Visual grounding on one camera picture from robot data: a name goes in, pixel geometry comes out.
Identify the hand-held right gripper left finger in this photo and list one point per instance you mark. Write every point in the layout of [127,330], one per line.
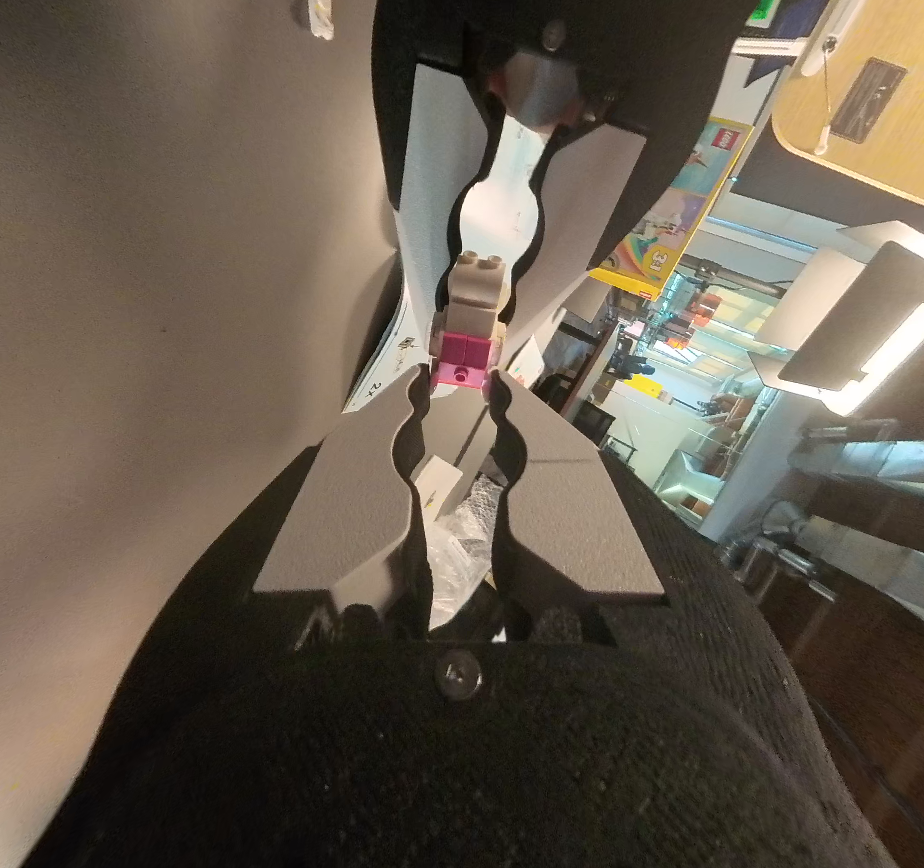
[332,521]

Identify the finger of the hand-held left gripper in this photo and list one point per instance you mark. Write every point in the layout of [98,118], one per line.
[585,189]
[433,146]

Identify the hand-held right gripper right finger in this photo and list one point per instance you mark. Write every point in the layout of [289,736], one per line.
[585,521]

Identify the white lego animal model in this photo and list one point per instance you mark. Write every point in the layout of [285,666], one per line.
[469,305]

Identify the yellow lego box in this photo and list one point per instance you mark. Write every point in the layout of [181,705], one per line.
[686,218]

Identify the open light blue booklet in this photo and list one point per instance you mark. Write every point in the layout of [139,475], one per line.
[498,211]

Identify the white closed booklet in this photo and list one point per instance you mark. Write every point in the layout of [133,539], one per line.
[440,485]

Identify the clear plastic bag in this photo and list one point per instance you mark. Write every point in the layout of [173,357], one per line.
[455,557]

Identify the small booklet with orange figure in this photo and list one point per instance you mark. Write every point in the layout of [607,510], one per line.
[525,363]

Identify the white ceiling lamp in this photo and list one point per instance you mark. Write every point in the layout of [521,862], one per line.
[830,319]

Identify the light wooden chair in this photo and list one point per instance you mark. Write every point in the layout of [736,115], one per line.
[888,16]

